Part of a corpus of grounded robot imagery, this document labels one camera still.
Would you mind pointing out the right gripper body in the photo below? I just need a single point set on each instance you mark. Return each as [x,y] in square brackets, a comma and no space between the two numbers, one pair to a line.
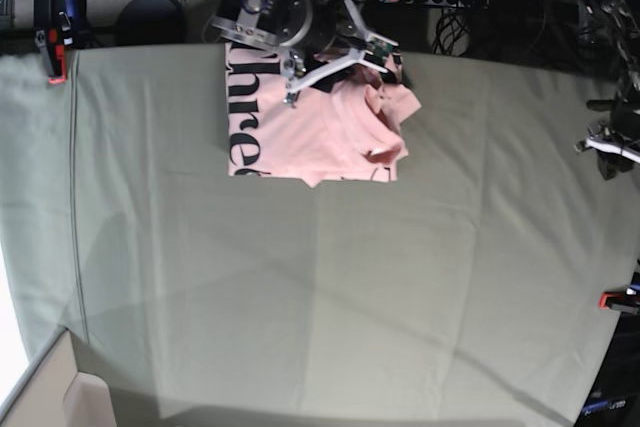
[323,40]

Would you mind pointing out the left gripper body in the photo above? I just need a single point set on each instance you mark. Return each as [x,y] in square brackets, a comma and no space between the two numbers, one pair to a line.
[615,140]

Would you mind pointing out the pink t-shirt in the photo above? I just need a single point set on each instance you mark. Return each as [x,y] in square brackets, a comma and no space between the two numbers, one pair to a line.
[352,132]

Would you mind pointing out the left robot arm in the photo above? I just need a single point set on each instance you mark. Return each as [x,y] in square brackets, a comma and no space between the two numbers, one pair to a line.
[619,20]

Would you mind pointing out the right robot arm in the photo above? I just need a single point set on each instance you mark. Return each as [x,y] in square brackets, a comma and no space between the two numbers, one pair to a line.
[256,24]

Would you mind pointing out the red black table clamp right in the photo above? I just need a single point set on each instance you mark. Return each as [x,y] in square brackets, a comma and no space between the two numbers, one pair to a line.
[624,301]

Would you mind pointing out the red black table clamp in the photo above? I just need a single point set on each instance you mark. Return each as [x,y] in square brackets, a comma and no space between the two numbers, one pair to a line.
[52,50]
[624,301]

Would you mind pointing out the green table cloth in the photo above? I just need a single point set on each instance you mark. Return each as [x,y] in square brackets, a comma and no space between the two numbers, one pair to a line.
[465,293]

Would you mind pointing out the red black table clamp left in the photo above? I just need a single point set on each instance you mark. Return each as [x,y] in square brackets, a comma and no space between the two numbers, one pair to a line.
[52,50]

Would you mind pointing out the beige cardboard box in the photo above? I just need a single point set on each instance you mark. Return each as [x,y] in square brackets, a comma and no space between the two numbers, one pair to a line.
[54,392]

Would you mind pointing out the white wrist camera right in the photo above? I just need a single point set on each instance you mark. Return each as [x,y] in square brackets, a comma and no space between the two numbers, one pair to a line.
[380,47]

